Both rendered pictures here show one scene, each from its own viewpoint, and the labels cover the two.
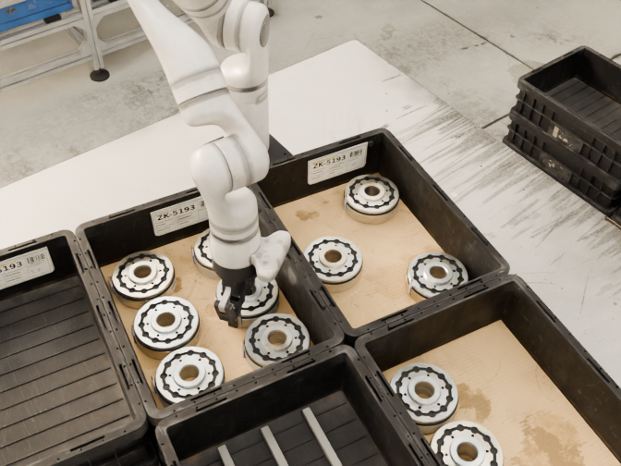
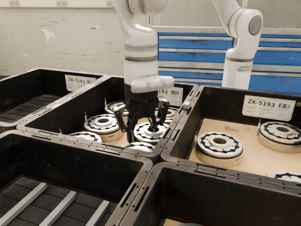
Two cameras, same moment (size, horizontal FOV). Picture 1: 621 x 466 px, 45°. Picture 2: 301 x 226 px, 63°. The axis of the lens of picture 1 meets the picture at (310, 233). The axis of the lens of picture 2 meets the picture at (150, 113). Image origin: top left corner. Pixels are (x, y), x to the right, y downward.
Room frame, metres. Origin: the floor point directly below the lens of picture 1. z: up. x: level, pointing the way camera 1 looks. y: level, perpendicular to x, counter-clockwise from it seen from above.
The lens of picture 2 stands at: (0.40, -0.29, 1.16)
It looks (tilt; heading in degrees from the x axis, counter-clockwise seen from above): 25 degrees down; 48
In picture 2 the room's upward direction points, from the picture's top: straight up
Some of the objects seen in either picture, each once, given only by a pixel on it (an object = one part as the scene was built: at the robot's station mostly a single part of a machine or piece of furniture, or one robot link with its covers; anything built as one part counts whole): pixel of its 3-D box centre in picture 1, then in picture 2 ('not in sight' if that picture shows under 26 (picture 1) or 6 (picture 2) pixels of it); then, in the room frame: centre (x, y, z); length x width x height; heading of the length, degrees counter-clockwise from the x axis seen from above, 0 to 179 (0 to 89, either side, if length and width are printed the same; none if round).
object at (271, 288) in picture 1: (247, 291); (153, 132); (0.76, 0.10, 0.86); 0.10 x 0.10 x 0.01
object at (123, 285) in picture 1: (142, 274); (121, 107); (0.79, 0.28, 0.86); 0.10 x 0.10 x 0.01
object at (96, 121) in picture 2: (165, 320); (103, 121); (0.70, 0.23, 0.86); 0.05 x 0.05 x 0.01
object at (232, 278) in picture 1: (237, 267); (141, 97); (0.73, 0.11, 0.95); 0.08 x 0.08 x 0.09
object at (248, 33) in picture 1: (243, 45); (242, 36); (1.20, 0.13, 1.05); 0.09 x 0.09 x 0.17; 75
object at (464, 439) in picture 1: (467, 452); not in sight; (0.49, -0.23, 0.86); 0.05 x 0.05 x 0.01
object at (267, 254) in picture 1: (247, 239); (144, 69); (0.73, 0.09, 1.02); 0.11 x 0.09 x 0.06; 73
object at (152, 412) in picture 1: (202, 284); (125, 106); (0.73, 0.17, 0.92); 0.40 x 0.30 x 0.02; 28
